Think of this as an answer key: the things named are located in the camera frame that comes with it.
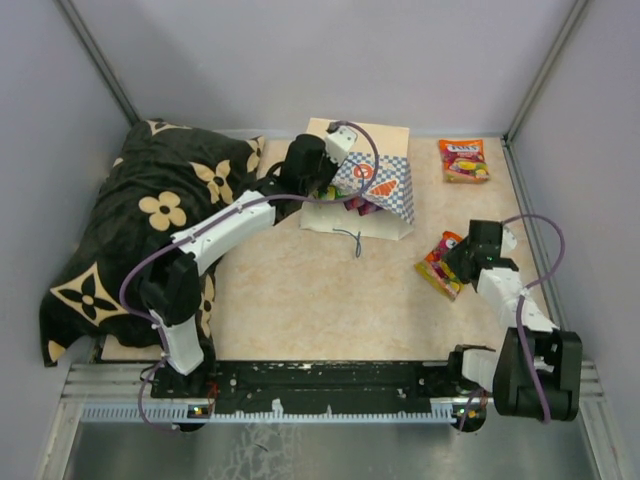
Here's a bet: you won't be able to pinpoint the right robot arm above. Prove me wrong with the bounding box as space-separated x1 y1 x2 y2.
443 214 583 424

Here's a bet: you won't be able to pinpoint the black floral pillow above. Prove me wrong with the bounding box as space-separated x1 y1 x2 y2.
39 119 265 367

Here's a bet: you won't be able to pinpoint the blue bag string handle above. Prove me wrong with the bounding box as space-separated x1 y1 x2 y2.
333 227 364 259

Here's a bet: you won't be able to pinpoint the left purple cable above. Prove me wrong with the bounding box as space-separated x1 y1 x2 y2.
119 119 381 435

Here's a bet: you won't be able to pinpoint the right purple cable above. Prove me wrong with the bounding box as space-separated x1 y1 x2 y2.
457 214 567 435

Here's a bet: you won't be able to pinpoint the aluminium frame rail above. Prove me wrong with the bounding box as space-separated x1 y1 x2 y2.
59 362 606 426

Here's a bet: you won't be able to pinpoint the green candy bag in paper bag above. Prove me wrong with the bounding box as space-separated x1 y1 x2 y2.
318 185 345 201

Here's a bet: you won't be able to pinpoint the checkered paper bag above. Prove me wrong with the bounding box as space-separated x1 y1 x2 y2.
300 118 415 241

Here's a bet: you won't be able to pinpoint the orange candy bag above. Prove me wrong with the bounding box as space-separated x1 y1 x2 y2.
414 231 464 301
438 139 490 184

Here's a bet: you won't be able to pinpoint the purple cable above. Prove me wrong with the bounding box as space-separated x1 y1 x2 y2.
457 214 567 435
119 119 381 435

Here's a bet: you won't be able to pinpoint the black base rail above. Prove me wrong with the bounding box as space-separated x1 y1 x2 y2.
151 360 479 415

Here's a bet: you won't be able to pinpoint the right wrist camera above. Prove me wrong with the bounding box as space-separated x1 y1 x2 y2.
501 225 518 257

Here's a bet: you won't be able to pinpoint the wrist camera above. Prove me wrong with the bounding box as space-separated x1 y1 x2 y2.
324 122 358 166
501 225 518 257

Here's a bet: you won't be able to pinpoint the purple candy bag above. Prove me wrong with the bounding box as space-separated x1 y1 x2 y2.
344 197 381 216

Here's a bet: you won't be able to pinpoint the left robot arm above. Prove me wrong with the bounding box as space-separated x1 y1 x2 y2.
136 134 348 397

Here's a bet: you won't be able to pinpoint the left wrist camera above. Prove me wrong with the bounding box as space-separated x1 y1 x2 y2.
324 122 358 166

